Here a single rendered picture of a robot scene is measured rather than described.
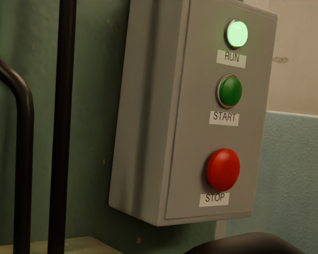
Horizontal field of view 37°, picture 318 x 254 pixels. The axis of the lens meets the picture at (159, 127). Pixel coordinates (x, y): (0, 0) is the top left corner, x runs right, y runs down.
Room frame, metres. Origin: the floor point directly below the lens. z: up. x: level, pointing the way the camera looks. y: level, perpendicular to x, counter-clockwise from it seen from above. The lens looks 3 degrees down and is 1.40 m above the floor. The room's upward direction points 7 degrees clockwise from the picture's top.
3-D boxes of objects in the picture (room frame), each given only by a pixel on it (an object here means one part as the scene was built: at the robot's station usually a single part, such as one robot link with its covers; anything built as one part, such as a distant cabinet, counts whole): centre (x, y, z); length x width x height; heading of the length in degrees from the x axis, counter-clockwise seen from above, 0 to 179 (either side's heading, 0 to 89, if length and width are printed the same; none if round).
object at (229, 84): (0.34, -0.05, 1.42); 0.02 x 0.01 x 0.02; 130
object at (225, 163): (0.34, -0.05, 1.36); 0.03 x 0.01 x 0.03; 130
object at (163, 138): (0.36, -0.03, 1.40); 0.10 x 0.06 x 0.16; 130
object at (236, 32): (0.34, -0.05, 1.46); 0.02 x 0.01 x 0.02; 130
